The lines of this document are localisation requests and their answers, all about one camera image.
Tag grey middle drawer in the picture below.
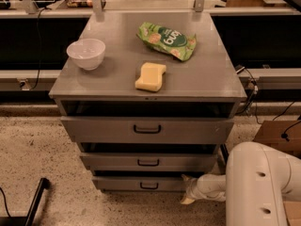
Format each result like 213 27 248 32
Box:
80 153 216 172

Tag green snack bag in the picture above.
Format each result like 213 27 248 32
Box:
137 22 197 61

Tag white bowl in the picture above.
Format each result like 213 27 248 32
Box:
67 39 106 71

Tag cardboard box with junk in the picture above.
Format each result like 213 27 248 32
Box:
252 120 301 226

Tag black cables at right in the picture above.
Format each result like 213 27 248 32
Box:
234 65 260 117

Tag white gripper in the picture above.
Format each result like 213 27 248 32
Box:
181 174 206 205

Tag grey bottom drawer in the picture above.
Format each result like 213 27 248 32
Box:
92 176 185 192

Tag black cable at left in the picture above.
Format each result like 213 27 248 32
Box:
19 7 51 91

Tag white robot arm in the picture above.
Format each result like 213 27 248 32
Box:
181 142 301 226

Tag black bar on floor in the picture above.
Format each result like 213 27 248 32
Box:
220 144 229 165

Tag black chair leg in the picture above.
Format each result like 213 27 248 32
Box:
0 178 51 226

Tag yellow sponge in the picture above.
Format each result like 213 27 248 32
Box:
135 62 166 92

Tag grey metal drawer cabinet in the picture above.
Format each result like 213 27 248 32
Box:
50 12 246 178

